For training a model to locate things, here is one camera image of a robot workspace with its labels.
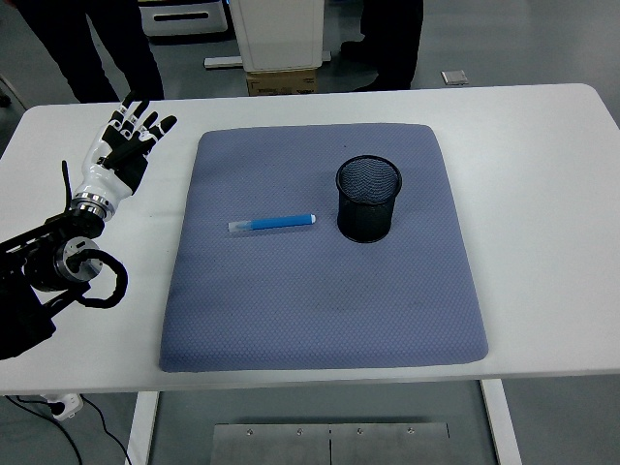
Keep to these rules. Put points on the grey metal base bar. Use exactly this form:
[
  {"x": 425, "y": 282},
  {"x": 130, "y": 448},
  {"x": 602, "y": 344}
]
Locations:
[{"x": 220, "y": 61}]

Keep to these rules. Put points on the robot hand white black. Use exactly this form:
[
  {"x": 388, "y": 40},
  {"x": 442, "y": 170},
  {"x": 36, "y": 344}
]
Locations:
[{"x": 104, "y": 179}]

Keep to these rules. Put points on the small grey floor plate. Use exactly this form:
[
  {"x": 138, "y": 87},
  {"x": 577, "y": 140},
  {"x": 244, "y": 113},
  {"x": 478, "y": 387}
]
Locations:
[{"x": 454, "y": 77}]

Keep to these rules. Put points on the white cabinet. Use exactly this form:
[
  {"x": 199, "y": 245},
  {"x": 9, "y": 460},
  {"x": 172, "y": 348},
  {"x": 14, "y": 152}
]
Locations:
[{"x": 281, "y": 34}]

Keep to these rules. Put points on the cardboard box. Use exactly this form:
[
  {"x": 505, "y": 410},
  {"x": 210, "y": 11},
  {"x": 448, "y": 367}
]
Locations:
[{"x": 281, "y": 82}]

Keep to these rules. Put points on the white table leg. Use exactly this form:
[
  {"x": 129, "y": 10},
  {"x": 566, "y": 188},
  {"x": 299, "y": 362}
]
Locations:
[
  {"x": 501, "y": 426},
  {"x": 143, "y": 431}
]

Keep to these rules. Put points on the white appliance with black slot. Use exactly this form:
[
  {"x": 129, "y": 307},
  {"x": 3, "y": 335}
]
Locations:
[{"x": 184, "y": 19}]

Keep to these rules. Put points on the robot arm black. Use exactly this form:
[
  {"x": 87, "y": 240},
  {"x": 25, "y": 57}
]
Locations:
[{"x": 29, "y": 271}]

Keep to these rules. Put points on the person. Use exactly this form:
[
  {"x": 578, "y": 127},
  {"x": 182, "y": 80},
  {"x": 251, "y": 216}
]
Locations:
[
  {"x": 392, "y": 39},
  {"x": 92, "y": 53}
]

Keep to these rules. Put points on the black mesh pen holder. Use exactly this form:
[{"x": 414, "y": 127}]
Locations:
[{"x": 365, "y": 218}]

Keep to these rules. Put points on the grey metal plate with screws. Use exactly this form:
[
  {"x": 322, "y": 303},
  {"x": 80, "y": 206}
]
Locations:
[{"x": 329, "y": 445}]

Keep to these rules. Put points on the blue marker pen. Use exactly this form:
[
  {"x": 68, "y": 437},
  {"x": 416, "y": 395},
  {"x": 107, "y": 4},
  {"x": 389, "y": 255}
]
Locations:
[{"x": 276, "y": 223}]

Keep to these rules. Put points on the blue-grey textured mat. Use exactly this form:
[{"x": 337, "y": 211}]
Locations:
[{"x": 315, "y": 300}]

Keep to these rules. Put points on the black chair base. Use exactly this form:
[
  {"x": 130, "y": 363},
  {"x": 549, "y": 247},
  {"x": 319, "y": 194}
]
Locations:
[{"x": 4, "y": 94}]

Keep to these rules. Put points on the white power strip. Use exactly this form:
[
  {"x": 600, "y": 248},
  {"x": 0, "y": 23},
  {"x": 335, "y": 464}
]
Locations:
[{"x": 68, "y": 404}]

